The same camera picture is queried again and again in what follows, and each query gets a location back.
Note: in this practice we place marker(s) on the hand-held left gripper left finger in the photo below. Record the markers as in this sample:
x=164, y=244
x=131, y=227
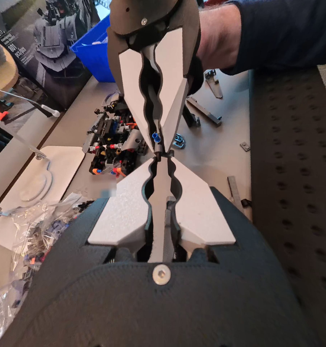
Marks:
x=119, y=217

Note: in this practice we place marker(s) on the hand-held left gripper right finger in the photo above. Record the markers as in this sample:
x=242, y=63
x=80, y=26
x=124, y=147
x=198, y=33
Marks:
x=203, y=217

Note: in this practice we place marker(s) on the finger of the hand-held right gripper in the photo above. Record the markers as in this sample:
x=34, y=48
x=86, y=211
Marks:
x=173, y=81
x=130, y=81

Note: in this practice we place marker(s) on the long grey lego beam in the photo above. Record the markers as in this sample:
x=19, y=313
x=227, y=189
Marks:
x=206, y=112

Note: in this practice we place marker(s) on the lego car model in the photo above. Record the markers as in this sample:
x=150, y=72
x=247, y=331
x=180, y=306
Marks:
x=111, y=135

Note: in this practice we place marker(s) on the blue lego pin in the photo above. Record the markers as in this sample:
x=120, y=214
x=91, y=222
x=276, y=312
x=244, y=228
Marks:
x=155, y=137

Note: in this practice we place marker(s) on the clear bag of small lego parts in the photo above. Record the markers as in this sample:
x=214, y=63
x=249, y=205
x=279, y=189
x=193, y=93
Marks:
x=30, y=230

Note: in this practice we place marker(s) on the dark lego panel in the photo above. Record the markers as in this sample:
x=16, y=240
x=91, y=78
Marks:
x=191, y=118

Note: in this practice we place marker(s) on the small black lego bush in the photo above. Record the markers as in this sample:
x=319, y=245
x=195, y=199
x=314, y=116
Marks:
x=246, y=202

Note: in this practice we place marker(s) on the small grey lego tile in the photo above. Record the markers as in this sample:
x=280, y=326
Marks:
x=245, y=146

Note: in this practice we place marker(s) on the grey car lego box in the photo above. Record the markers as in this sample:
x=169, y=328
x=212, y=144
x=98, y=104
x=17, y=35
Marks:
x=52, y=48

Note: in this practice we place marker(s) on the person's right hand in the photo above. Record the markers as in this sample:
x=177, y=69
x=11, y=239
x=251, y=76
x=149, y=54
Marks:
x=219, y=38

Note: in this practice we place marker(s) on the blue plastic bin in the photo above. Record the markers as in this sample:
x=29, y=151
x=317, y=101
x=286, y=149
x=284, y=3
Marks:
x=98, y=59

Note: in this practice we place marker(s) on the white book stand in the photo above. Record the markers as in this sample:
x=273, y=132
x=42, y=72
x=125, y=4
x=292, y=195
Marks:
x=62, y=168

